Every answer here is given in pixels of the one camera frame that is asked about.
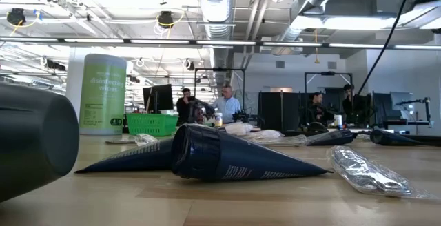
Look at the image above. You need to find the dark blue toiletry tube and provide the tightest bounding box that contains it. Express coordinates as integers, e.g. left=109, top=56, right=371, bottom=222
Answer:
left=171, top=123, right=334, bottom=183
left=305, top=129, right=356, bottom=147
left=369, top=129, right=424, bottom=147
left=73, top=137, right=175, bottom=176

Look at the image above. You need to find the black comb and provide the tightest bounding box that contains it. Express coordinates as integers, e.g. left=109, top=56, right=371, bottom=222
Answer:
left=104, top=138, right=134, bottom=145

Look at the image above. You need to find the person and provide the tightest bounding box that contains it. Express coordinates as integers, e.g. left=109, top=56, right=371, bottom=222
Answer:
left=210, top=84, right=242, bottom=124
left=307, top=91, right=334, bottom=127
left=340, top=83, right=371, bottom=124
left=175, top=87, right=199, bottom=125

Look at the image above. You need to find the black partition panel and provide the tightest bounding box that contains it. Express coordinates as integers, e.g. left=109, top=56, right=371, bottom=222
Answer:
left=257, top=91, right=304, bottom=133

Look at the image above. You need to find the long ceiling light strip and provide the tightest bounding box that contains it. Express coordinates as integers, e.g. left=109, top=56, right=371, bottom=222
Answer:
left=0, top=37, right=441, bottom=50

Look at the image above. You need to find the black background monitor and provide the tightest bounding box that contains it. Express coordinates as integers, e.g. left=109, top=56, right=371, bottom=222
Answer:
left=142, top=83, right=174, bottom=114

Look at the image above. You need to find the small green plastic basket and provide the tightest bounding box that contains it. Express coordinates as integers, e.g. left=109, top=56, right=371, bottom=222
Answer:
left=125, top=112, right=179, bottom=138

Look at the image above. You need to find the black ceiling-mounted device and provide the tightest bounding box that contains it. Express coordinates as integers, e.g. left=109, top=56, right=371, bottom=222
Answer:
left=157, top=10, right=175, bottom=29
left=6, top=8, right=27, bottom=26

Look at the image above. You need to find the yellow hanging pendant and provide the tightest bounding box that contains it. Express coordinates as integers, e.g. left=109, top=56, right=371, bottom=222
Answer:
left=313, top=29, right=320, bottom=65

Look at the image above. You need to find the green disinfecting wipes canister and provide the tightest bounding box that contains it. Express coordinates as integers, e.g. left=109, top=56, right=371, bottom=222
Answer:
left=79, top=53, right=127, bottom=136

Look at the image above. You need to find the grey background monitor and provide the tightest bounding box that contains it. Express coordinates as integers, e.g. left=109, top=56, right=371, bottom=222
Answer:
left=389, top=91, right=415, bottom=112

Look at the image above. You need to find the dark grey roll-on deodorant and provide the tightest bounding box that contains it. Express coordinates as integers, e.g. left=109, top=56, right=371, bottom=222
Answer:
left=0, top=82, right=81, bottom=203

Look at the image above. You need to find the black background rig frame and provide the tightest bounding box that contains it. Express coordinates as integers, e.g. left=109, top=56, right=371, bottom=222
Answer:
left=304, top=71, right=353, bottom=96
left=194, top=68, right=247, bottom=123

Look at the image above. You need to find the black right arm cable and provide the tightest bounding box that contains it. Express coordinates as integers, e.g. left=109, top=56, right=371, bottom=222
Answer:
left=358, top=0, right=418, bottom=96

